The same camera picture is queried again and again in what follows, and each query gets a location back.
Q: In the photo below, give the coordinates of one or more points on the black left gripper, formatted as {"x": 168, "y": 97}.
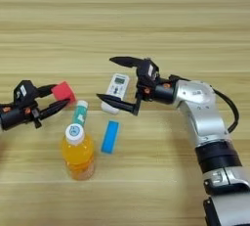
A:
{"x": 18, "y": 116}

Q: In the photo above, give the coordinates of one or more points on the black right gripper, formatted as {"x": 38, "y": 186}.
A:
{"x": 156, "y": 91}

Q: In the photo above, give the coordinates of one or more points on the red cube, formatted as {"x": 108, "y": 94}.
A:
{"x": 63, "y": 92}

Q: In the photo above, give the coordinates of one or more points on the orange juice bottle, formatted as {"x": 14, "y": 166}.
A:
{"x": 78, "y": 155}

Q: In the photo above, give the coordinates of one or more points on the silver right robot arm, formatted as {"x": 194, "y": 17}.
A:
{"x": 211, "y": 125}

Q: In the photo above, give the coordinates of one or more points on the white remote control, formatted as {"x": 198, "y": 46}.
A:
{"x": 117, "y": 84}

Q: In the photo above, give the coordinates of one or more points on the left gripper labelled black box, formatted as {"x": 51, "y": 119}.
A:
{"x": 24, "y": 91}

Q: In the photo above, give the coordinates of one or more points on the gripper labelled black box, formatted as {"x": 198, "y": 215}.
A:
{"x": 148, "y": 71}
{"x": 24, "y": 91}

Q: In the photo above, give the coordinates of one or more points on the right gripper labelled black box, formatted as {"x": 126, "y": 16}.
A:
{"x": 148, "y": 71}

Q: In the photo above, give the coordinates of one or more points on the white and green tube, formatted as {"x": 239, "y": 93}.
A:
{"x": 80, "y": 114}

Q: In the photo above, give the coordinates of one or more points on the blue rectangular block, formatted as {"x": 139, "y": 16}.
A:
{"x": 110, "y": 138}

